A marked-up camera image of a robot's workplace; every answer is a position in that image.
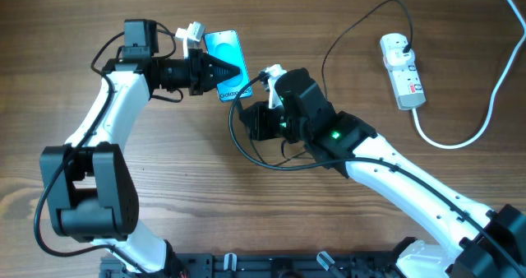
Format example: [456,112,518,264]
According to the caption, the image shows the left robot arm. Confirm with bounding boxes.
[34,19,241,277]

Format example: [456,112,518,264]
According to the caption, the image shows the white charger plug adapter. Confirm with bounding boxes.
[383,49,416,71]

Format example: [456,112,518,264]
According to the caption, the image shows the white power strip cord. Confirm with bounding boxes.
[411,0,526,151]

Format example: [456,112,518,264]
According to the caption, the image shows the black USB charging cable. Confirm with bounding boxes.
[246,0,414,168]

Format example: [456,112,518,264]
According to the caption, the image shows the blue Galaxy smartphone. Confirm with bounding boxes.
[204,30,250,102]

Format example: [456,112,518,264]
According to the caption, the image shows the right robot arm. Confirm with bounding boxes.
[238,65,525,277]

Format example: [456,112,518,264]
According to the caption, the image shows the white power strip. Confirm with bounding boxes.
[380,33,426,110]

